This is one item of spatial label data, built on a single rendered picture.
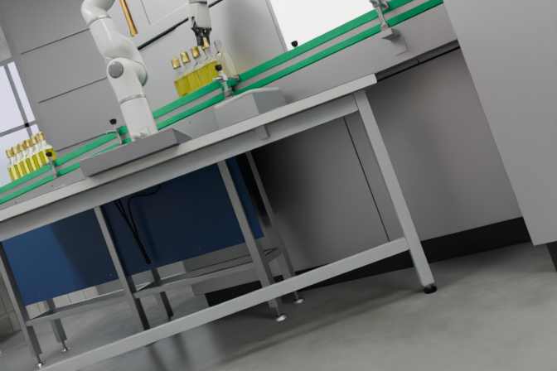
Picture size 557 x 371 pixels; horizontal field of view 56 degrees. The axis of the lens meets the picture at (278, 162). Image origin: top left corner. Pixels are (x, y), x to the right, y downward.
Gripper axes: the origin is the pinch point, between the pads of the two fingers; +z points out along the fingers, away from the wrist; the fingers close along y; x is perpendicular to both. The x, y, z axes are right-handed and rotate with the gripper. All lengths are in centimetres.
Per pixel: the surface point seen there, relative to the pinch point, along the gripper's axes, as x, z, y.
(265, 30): 23.1, -1.4, -12.5
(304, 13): 41.3, -4.9, -13.0
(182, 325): 15, 98, 55
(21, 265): -125, 98, 14
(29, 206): -25, 52, 74
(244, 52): 11.5, 6.1, -12.4
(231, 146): 32, 41, 37
